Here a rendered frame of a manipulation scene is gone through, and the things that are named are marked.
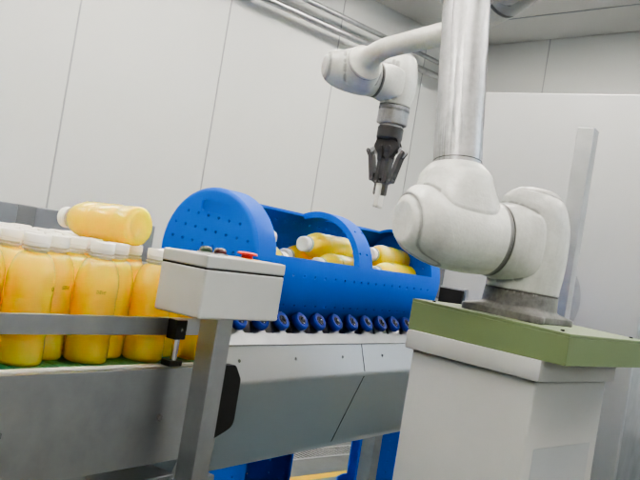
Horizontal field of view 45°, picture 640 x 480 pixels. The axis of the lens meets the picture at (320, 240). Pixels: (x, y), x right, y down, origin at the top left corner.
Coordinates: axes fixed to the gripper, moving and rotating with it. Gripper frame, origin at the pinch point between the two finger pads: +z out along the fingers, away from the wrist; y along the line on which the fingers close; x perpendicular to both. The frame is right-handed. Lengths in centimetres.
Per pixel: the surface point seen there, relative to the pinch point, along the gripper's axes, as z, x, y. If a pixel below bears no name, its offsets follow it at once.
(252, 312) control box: 31, 90, -34
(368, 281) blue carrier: 24.2, 21.6, -14.2
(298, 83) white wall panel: -114, -302, 278
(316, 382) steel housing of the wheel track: 50, 37, -14
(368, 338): 39.4, 12.3, -11.7
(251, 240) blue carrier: 19, 67, -12
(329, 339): 40, 31, -12
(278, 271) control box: 24, 85, -34
